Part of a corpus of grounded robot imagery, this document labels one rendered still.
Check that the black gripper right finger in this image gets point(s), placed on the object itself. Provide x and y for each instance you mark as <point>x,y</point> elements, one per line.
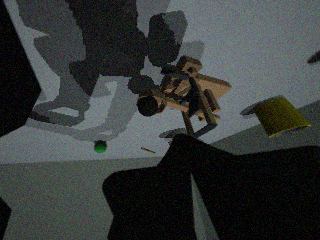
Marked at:
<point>222,178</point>

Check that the yellow cylindrical cup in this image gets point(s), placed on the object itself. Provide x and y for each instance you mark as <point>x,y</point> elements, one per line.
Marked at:
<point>279,117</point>

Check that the green ball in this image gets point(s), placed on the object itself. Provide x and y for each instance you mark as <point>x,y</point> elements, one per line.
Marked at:
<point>100,147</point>

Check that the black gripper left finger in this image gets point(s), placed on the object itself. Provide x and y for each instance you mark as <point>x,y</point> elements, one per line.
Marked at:
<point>169,181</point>

